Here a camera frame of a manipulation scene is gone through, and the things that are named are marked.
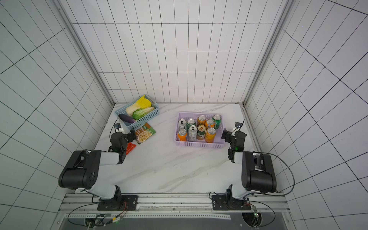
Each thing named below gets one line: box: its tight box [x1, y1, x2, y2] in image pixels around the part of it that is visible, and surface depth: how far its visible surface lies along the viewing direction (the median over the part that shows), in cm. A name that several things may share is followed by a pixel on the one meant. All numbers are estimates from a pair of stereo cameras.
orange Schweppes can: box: [205, 126, 217, 144], surface depth 92 cm
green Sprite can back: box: [211, 114, 222, 130], surface depth 99 cm
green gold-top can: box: [196, 124, 207, 141], surface depth 92 cm
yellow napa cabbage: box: [125, 94, 152, 117], surface depth 112 cm
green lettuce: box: [132, 106, 155, 121], surface depth 106 cm
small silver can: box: [177, 118, 187, 130], surface depth 92 cm
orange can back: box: [196, 114, 207, 127], surface depth 97 cm
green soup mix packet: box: [135, 122, 157, 145], surface depth 102 cm
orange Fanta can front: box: [177, 128, 188, 142], surface depth 91 cm
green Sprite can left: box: [186, 118, 196, 134], surface depth 96 cm
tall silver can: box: [188, 125, 198, 142], surface depth 89 cm
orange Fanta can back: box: [205, 118, 216, 130], surface depth 96 cm
